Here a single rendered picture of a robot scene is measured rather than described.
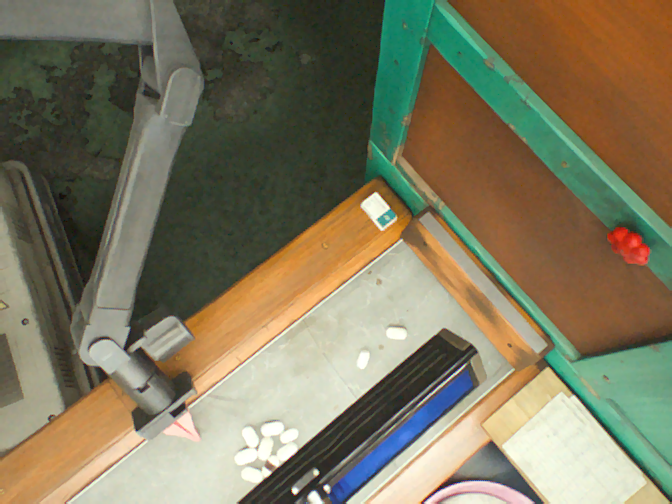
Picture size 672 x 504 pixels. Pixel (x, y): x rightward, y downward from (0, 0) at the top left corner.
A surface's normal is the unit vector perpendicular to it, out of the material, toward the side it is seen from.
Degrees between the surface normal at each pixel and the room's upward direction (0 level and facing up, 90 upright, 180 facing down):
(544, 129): 90
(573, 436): 0
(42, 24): 53
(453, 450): 0
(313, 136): 0
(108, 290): 43
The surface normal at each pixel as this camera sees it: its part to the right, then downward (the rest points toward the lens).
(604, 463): 0.01, -0.25
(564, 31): -0.78, 0.60
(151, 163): 0.47, 0.39
